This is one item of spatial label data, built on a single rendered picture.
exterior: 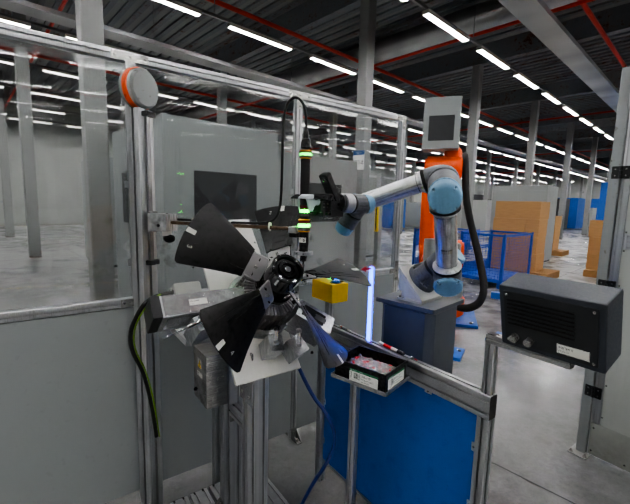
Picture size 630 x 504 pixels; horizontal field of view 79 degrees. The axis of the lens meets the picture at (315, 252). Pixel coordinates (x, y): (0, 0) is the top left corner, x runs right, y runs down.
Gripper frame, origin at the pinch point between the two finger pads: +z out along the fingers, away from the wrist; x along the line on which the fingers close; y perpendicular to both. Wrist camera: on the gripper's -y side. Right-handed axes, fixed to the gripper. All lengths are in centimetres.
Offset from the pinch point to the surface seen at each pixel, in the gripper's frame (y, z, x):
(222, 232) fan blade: 13.1, 24.4, 7.8
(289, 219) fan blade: 9.0, -5.2, 13.2
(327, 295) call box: 45, -34, 24
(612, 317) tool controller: 27, -36, -83
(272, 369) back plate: 62, 9, 0
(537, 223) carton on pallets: 29, -754, 251
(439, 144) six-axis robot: -75, -333, 190
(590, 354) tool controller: 37, -35, -80
